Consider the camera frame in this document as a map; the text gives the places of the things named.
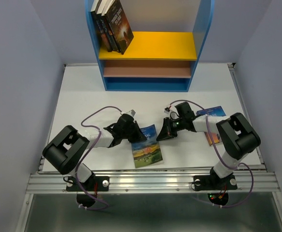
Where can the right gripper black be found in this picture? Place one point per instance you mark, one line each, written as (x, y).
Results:
(166, 132)

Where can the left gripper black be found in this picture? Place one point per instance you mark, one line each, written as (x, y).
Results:
(138, 137)

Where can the Animal Farm book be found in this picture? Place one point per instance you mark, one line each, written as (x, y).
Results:
(148, 152)

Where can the Three Days to See book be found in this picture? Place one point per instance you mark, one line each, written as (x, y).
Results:
(120, 25)

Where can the A Tale of Two Cities book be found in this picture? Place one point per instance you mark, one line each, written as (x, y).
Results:
(98, 26)

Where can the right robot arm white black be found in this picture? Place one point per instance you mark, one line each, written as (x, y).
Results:
(236, 133)

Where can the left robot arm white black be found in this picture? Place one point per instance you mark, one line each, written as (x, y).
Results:
(66, 149)

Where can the Jane Eyre book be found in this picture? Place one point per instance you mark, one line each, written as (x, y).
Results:
(215, 114)

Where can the blue yellow wooden bookshelf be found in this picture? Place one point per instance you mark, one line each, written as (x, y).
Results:
(168, 40)

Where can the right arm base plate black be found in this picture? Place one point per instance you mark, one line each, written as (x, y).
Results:
(211, 183)

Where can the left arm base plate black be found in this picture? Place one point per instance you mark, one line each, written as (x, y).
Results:
(97, 183)

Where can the aluminium mounting rail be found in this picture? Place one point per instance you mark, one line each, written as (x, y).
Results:
(154, 181)

